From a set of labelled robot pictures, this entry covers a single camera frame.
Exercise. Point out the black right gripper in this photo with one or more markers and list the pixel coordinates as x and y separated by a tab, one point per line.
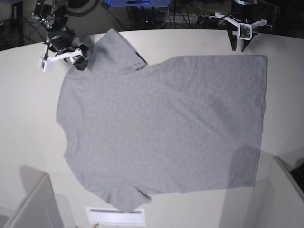
63	41

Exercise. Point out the grey T-shirt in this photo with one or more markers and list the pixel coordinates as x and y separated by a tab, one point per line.
188	124

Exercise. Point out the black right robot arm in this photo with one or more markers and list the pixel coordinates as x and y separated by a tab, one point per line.
52	17

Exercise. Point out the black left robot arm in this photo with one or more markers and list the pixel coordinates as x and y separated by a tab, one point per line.
241	13

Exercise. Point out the blue box under table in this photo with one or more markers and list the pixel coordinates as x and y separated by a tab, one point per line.
145	3

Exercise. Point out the white side desk right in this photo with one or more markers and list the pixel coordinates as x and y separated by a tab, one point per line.
289	161

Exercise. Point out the black keyboard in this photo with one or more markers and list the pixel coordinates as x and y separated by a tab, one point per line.
298	179

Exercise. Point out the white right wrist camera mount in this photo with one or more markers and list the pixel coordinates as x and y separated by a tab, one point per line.
46	63

